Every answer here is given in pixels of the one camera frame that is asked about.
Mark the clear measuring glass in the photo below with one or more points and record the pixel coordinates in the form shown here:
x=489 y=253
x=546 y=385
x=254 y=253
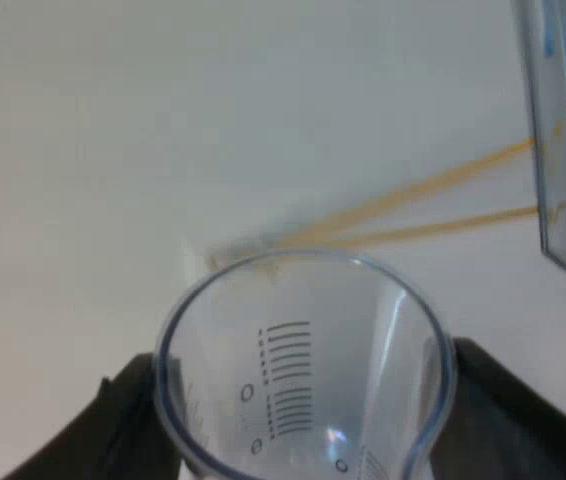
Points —
x=288 y=350

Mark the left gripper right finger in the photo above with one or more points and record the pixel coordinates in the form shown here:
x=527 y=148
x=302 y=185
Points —
x=503 y=435

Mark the clear bean box with dark lid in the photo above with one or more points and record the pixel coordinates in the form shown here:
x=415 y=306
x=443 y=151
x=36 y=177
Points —
x=558 y=150

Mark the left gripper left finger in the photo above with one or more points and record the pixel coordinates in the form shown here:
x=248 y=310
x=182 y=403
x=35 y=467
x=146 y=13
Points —
x=113 y=440

